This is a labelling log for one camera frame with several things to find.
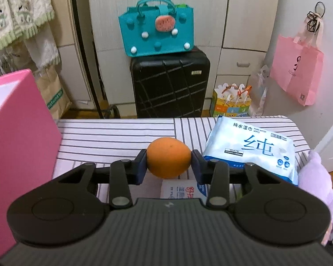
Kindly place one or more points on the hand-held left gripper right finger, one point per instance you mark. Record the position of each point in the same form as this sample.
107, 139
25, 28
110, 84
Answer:
196, 166

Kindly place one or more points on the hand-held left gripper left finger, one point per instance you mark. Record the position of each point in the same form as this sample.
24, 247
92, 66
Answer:
141, 166

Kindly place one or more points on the small white tissue pack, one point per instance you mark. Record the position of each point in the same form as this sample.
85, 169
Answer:
180, 189

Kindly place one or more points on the orange fruit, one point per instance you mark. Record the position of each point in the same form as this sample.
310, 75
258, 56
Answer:
169, 158

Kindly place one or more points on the pink cardboard box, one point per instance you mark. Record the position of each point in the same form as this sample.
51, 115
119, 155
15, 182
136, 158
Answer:
16, 144

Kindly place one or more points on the striped table cloth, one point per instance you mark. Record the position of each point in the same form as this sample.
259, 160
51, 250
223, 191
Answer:
105, 138

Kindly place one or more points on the blue white wet wipes pack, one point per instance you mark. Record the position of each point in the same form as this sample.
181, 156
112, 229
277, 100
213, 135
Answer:
252, 149

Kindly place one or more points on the colourful cartoon gift bag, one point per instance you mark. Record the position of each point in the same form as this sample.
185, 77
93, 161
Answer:
231, 102

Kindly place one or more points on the black suitcase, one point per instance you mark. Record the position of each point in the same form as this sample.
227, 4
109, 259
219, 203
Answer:
169, 86

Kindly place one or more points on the clear plastic bag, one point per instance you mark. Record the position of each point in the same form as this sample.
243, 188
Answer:
259, 88

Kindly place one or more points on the brown paper bag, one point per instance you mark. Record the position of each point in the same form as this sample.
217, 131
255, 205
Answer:
51, 91

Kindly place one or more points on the purple plush toy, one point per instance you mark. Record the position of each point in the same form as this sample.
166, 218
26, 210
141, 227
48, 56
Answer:
319, 177

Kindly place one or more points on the teal felt handbag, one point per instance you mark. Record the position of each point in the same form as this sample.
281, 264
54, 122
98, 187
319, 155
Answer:
158, 33

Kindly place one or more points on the white door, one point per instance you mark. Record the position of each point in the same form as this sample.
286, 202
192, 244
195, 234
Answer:
330, 144

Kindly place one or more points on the pink shopping bag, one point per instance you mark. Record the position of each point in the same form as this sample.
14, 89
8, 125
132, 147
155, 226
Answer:
297, 69

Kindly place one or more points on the cream wardrobe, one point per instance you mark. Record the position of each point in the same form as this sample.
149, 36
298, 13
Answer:
238, 19

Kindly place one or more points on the cream knit cardigan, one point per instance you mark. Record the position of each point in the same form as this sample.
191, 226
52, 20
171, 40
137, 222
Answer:
11, 8

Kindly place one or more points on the black metal frame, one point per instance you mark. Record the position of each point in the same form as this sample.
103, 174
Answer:
112, 112

